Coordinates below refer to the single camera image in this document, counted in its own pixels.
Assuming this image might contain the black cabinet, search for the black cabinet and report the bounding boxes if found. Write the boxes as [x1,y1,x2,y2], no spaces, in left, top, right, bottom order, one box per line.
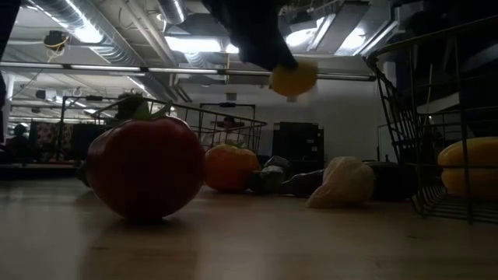
[272,122,325,172]

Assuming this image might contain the black ceiling device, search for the black ceiling device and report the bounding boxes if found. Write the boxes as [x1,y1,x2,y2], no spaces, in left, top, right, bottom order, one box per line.
[42,30,70,55]

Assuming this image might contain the floral cloth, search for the floral cloth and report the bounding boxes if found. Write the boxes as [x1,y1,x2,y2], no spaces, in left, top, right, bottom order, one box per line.
[30,121,75,163]

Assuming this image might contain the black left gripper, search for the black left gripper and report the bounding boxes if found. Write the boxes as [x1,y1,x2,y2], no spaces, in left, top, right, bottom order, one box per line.
[202,0,300,73]

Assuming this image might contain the person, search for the person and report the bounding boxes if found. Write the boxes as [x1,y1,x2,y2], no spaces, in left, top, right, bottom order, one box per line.
[212,115,250,147]
[7,123,30,161]

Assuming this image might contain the dark eggplant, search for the dark eggplant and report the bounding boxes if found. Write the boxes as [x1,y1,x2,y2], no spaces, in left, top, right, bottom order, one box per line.
[367,154,419,202]

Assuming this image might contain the yellow lemon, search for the yellow lemon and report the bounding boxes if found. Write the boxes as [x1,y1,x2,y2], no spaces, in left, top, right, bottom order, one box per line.
[269,61,319,98]

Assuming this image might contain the red tomato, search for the red tomato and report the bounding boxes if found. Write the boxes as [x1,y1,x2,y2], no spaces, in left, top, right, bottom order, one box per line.
[86,101,206,223]

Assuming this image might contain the silver horizontal pipe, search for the silver horizontal pipe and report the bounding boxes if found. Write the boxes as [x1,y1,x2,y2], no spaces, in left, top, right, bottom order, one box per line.
[0,61,377,82]

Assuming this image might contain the black rack frame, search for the black rack frame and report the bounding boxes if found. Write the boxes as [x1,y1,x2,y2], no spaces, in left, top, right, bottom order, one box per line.
[200,102,257,152]

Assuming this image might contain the yellow bell pepper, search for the yellow bell pepper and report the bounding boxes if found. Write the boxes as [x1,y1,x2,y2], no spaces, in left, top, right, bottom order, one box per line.
[437,135,498,201]

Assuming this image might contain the wire basket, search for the wire basket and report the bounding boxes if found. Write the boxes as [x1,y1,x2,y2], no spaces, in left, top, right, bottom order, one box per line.
[365,15,498,226]
[89,96,268,155]

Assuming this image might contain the orange bell pepper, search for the orange bell pepper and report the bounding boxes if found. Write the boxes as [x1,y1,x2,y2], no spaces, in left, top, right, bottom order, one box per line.
[204,143,261,192]

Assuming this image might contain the silver spiral air duct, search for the silver spiral air duct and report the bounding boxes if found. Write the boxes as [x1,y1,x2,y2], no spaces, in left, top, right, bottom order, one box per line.
[23,0,176,67]

